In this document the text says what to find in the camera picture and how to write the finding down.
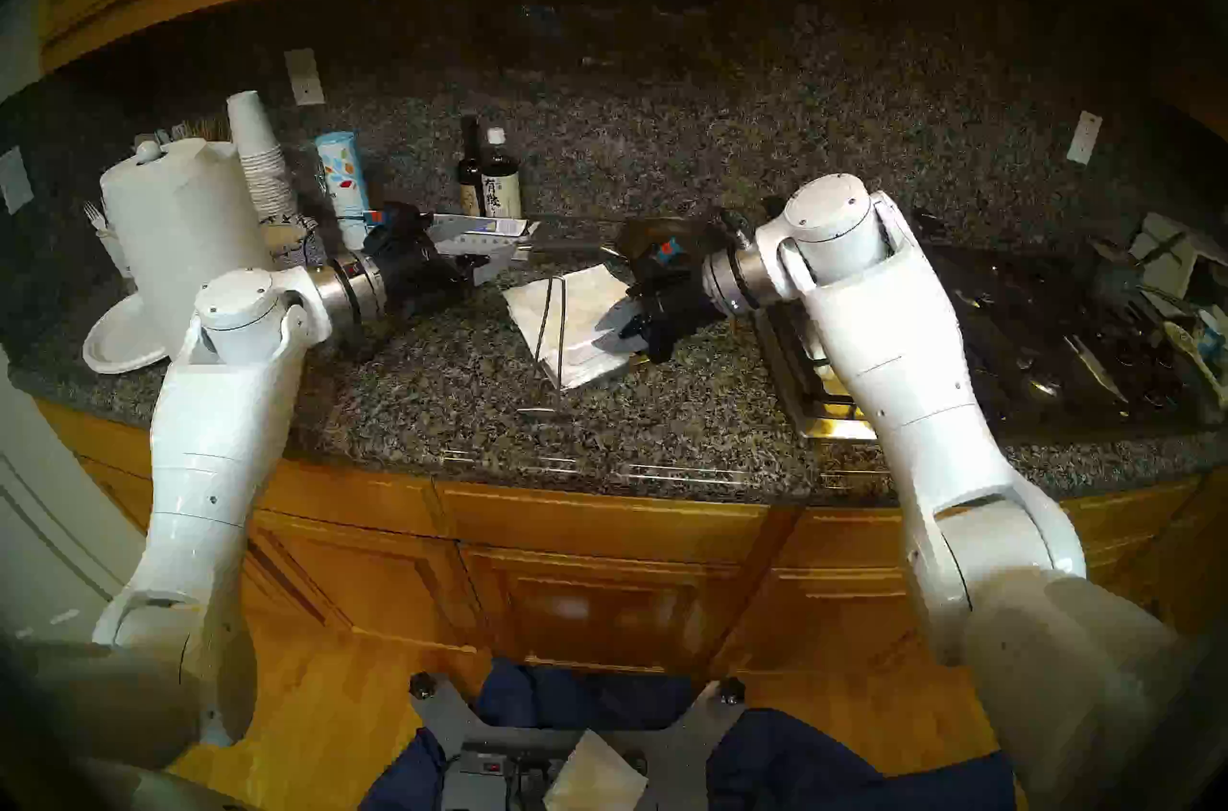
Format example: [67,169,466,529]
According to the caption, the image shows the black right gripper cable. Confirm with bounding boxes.
[715,207,759,254]

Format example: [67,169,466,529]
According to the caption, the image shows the white cup with forks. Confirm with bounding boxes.
[96,224,133,280]

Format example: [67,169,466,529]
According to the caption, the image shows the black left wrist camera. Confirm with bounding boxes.
[363,202,435,259]

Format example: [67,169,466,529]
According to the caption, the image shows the cup of wooden sticks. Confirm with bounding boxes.
[163,114,233,145]

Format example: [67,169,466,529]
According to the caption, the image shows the dark frying pan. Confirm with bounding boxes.
[518,216,730,273]

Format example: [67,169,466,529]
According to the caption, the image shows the grey power box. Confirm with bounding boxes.
[441,747,514,811]

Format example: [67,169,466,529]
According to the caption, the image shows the white tissue sheet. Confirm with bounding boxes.
[542,728,649,811]

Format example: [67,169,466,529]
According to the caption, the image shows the white paper cup stack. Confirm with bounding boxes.
[226,90,300,223]

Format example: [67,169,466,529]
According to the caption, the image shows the blue patterned paper bowl stack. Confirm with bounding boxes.
[259,212,327,273]

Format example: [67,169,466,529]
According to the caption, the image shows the patterned ceramic spoon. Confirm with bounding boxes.
[1164,322,1227,405]

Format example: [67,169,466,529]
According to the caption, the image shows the long white blue wrap box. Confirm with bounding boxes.
[422,212,540,259]

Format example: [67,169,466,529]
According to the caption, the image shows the wooden lower cabinets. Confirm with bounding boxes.
[34,397,1228,676]

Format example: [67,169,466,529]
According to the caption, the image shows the stainless gas cooktop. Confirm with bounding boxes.
[753,243,1200,441]

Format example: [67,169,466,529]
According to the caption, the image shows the white paper plate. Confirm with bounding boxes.
[82,291,183,376]

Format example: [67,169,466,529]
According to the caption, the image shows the white paper towel roll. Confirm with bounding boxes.
[100,138,279,359]

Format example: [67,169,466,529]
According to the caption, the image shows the black pot with handle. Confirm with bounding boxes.
[1089,234,1188,311]

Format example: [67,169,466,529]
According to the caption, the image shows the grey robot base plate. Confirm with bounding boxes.
[408,675,749,811]

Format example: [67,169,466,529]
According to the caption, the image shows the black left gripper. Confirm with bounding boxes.
[382,224,519,319]

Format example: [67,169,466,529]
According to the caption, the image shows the white light switch plate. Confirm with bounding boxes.
[0,145,35,215]

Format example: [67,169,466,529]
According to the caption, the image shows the dark blue cloth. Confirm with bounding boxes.
[357,656,1018,811]

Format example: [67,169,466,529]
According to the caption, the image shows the metal wire napkin holder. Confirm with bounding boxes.
[518,274,653,419]

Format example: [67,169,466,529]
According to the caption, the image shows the white door panel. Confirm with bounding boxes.
[0,344,159,676]

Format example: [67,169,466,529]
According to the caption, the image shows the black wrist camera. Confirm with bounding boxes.
[628,229,713,292]
[363,202,435,259]

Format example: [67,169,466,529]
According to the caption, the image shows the leaf print cylindrical canister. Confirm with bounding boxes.
[315,131,372,249]

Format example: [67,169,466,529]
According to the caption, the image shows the soy sauce bottle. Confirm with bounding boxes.
[479,127,524,220]

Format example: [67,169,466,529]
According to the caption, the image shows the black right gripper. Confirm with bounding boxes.
[602,267,725,364]

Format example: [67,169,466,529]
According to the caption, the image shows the white napkin stack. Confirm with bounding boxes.
[504,264,653,390]

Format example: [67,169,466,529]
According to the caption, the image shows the white rectangular board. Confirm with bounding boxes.
[1127,212,1228,294]

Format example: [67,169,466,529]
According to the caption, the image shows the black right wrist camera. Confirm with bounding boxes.
[628,229,713,292]

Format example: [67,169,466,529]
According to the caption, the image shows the dark glass wine bottle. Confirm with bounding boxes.
[455,115,486,217]

